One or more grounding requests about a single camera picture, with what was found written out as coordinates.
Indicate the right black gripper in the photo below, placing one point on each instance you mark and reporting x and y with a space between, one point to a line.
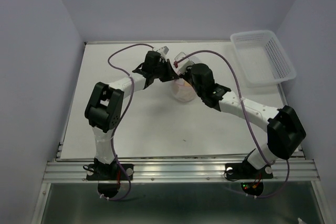
185 75

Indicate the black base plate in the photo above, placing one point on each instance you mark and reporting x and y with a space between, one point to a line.
113 182
252 184

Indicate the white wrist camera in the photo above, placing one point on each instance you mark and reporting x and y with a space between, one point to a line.
162 51
181 68

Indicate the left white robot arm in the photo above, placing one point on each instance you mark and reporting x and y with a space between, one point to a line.
104 108

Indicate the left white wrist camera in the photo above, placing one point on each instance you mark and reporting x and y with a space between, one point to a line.
162 51

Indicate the aluminium rail frame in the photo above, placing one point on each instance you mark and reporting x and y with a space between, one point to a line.
169 143

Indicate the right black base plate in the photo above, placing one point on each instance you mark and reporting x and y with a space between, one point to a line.
252 184

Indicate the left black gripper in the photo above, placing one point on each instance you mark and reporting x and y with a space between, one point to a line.
170 74

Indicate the beige bra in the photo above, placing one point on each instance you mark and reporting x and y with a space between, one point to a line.
183 91

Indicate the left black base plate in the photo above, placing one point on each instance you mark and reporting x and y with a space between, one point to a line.
113 182

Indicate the white mesh laundry bag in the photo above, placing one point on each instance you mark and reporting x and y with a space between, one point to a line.
193 59

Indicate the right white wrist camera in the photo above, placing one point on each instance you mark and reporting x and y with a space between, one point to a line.
181 68

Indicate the white plastic basket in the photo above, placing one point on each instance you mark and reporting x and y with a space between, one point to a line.
262 58

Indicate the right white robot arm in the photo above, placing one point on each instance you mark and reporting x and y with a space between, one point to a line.
284 130

